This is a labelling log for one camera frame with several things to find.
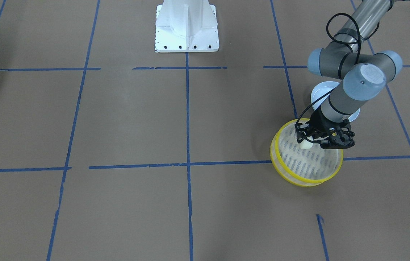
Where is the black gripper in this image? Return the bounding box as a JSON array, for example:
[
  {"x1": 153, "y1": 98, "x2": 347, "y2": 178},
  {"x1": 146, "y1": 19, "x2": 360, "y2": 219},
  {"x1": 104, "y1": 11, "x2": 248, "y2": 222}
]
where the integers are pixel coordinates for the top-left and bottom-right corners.
[{"x1": 294, "y1": 109, "x2": 350, "y2": 144}]

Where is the white steamed bun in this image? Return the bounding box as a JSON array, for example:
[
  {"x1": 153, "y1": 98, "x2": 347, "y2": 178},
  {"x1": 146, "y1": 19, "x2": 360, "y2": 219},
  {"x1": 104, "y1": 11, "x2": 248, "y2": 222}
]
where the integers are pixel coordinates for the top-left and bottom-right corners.
[{"x1": 300, "y1": 140, "x2": 313, "y2": 150}]

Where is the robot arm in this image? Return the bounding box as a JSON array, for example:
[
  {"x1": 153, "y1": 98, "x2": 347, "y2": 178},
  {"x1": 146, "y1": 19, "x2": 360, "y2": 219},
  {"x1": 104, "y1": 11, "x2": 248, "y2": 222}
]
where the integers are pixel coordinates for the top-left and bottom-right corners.
[{"x1": 294, "y1": 0, "x2": 403, "y2": 150}]

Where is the yellow rimmed bamboo steamer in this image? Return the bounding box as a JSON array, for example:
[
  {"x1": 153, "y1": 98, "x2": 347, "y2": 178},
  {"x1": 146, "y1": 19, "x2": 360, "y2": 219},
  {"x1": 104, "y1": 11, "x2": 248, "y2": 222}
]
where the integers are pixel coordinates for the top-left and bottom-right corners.
[{"x1": 269, "y1": 119, "x2": 344, "y2": 188}]

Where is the light blue plate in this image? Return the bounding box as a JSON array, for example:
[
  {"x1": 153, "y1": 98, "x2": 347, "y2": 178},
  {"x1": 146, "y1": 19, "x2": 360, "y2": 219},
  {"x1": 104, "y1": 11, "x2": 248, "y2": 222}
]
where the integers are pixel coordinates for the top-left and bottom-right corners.
[{"x1": 310, "y1": 81, "x2": 361, "y2": 122}]

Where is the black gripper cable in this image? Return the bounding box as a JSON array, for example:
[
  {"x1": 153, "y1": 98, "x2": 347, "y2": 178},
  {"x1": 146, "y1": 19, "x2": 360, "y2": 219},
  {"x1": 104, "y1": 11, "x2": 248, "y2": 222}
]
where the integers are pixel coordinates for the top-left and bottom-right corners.
[{"x1": 295, "y1": 13, "x2": 381, "y2": 127}]

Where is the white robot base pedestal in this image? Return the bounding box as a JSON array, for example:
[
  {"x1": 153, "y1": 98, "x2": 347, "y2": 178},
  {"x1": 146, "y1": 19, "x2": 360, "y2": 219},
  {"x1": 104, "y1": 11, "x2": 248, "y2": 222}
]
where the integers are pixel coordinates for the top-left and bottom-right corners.
[{"x1": 154, "y1": 0, "x2": 220, "y2": 53}]

